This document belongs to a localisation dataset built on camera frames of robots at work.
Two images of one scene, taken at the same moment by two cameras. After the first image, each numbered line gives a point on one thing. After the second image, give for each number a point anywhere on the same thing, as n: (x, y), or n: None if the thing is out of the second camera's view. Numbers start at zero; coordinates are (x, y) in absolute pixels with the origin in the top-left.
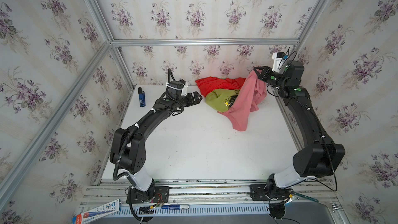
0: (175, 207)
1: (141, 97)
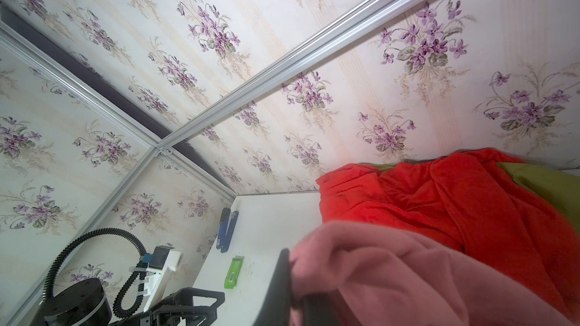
0: None
1: (227, 225)
